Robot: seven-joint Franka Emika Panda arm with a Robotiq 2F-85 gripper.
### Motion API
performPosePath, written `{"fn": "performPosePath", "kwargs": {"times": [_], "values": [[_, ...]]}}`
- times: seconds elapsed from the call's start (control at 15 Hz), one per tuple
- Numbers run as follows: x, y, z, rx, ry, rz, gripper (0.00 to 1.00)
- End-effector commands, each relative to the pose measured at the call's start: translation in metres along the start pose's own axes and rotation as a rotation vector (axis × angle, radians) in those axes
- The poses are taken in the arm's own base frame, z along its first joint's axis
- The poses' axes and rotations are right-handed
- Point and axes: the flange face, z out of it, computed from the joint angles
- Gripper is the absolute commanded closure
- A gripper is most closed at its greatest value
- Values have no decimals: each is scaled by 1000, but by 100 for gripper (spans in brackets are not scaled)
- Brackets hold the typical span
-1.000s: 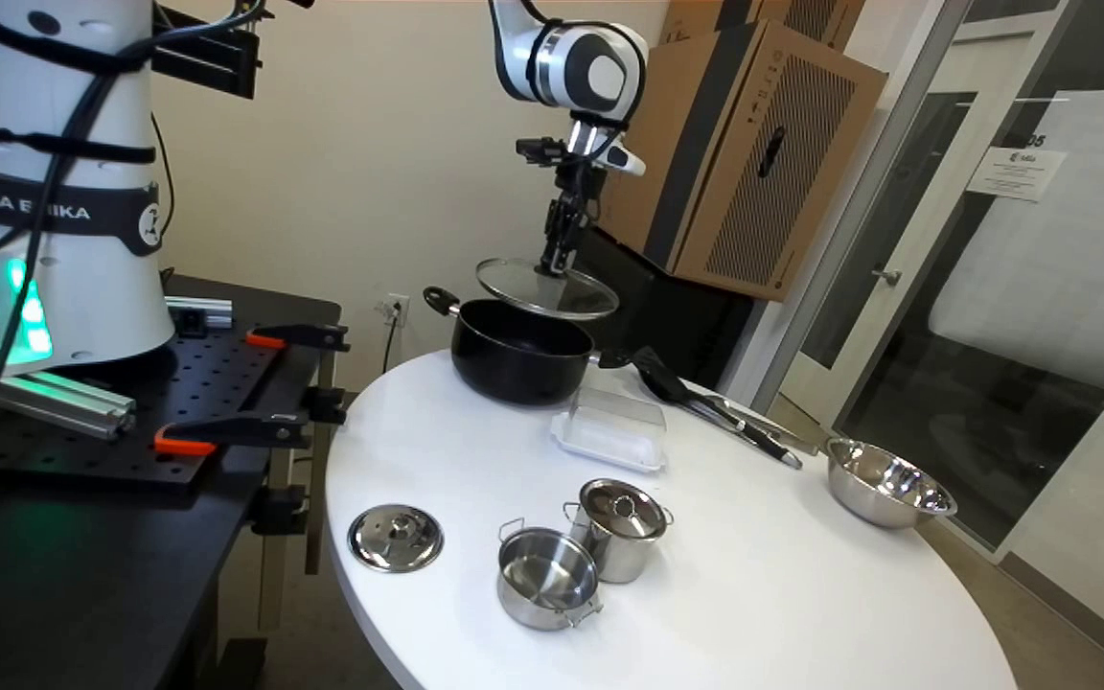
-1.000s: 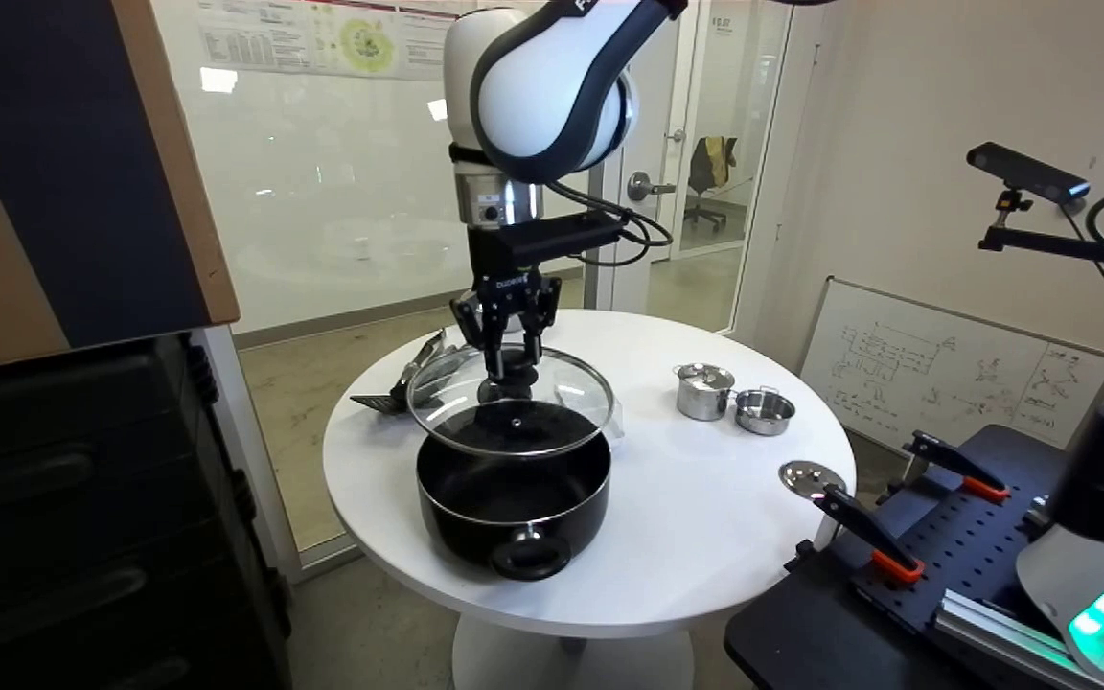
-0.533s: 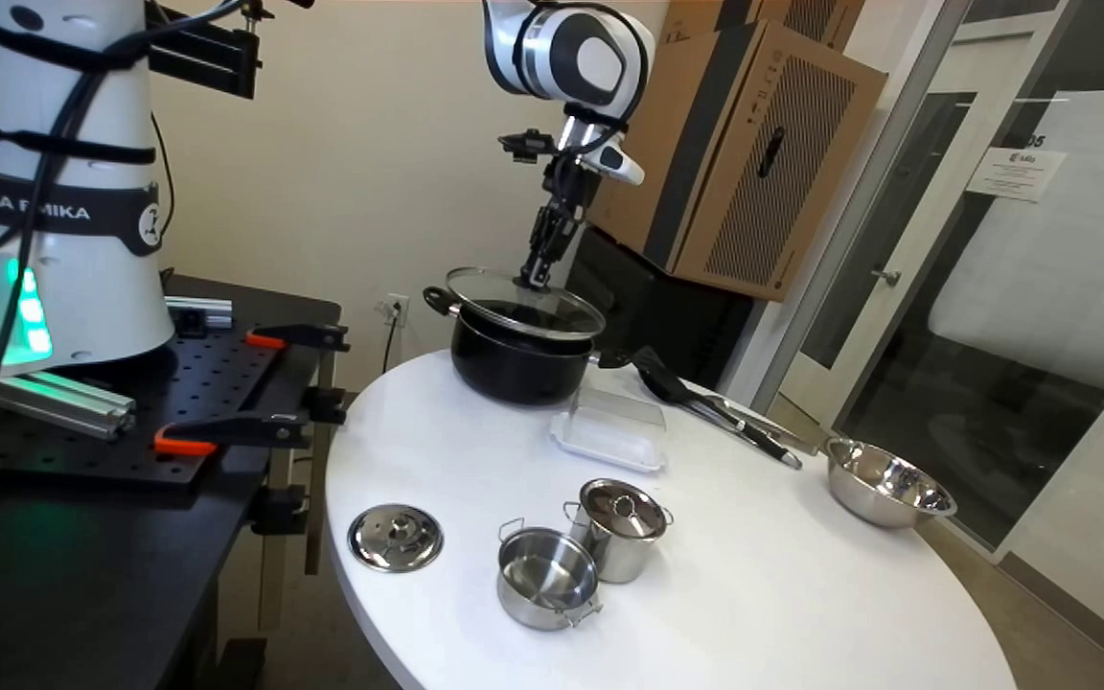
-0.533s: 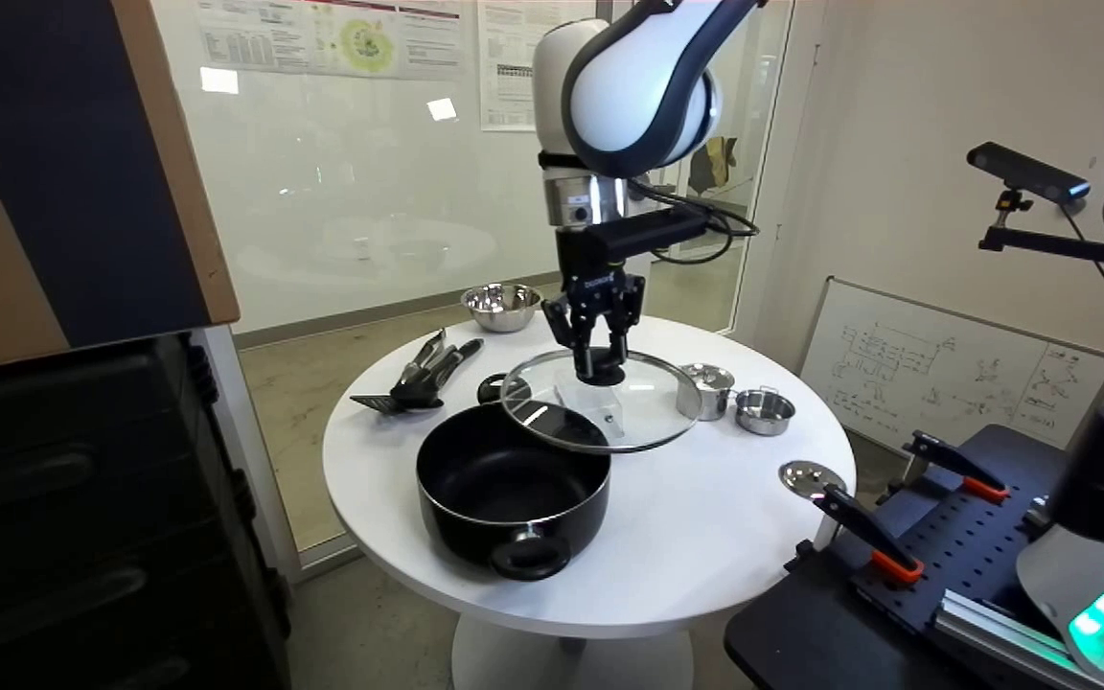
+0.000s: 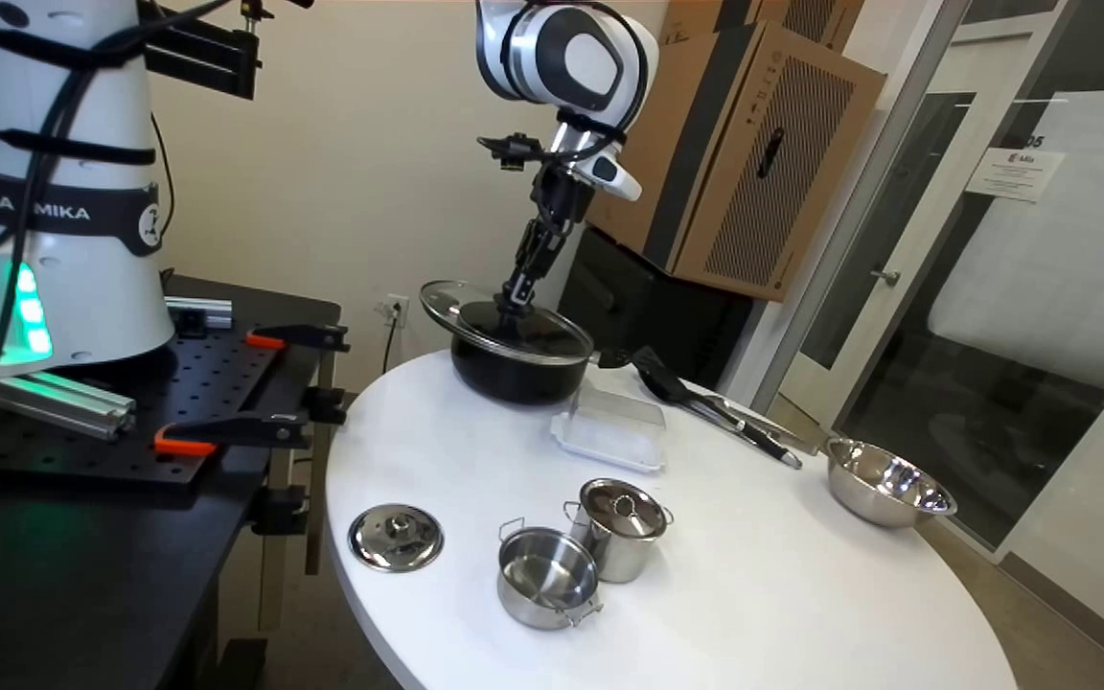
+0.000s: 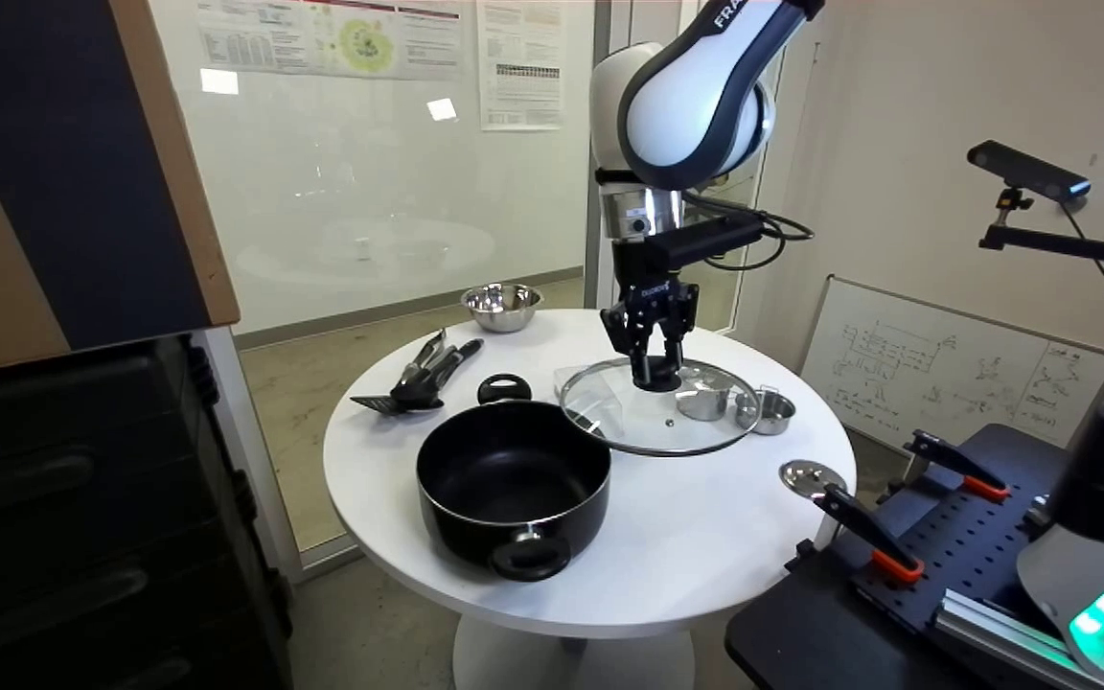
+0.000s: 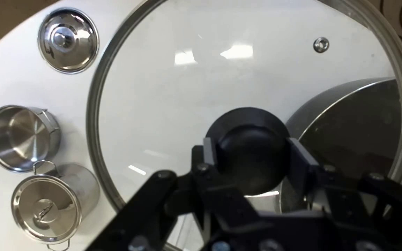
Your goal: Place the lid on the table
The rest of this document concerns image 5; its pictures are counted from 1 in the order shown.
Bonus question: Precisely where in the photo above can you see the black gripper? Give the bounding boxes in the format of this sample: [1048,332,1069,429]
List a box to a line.
[496,159,596,314]

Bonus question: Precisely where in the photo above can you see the glass pot lid black knob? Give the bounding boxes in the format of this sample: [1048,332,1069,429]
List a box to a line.
[419,277,597,370]

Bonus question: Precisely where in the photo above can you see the small flat steel lid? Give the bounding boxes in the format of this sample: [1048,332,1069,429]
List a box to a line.
[347,503,448,576]

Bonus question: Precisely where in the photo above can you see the black cooking pot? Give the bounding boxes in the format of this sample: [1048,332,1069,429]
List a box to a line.
[435,304,597,410]

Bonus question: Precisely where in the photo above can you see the black spatula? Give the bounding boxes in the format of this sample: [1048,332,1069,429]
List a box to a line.
[628,342,805,472]

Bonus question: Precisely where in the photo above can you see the large cardboard box black stripe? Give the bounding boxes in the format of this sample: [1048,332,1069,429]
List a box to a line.
[583,19,892,306]

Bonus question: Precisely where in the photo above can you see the tall small steel lidded pot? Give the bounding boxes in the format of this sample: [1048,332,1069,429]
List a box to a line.
[560,474,680,591]

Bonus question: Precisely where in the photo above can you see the low small open steel pot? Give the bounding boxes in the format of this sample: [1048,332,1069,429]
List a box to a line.
[496,513,610,636]

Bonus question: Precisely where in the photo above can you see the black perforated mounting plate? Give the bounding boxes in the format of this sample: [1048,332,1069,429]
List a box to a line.
[0,332,289,488]

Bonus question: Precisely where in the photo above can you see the small cardboard box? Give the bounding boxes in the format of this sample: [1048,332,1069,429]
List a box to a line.
[661,0,872,53]

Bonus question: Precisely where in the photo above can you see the steel mixing bowl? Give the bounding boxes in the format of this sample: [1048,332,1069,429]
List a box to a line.
[826,431,964,534]

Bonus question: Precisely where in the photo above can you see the white door sign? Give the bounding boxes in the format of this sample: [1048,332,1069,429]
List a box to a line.
[965,143,1069,205]

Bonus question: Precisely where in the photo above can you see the black robot cart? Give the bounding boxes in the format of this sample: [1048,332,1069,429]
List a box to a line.
[0,270,347,690]

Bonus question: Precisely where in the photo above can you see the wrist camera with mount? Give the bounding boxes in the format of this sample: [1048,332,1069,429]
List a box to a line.
[476,125,648,205]

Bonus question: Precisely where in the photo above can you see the black clamp orange handle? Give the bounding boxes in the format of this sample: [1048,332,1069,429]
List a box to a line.
[151,407,319,462]
[242,321,356,359]

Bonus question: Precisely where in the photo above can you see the black-handled metal tongs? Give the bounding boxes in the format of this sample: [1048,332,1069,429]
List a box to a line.
[680,374,827,452]

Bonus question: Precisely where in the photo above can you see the aluminium rail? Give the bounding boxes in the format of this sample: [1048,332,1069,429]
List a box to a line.
[0,357,143,445]

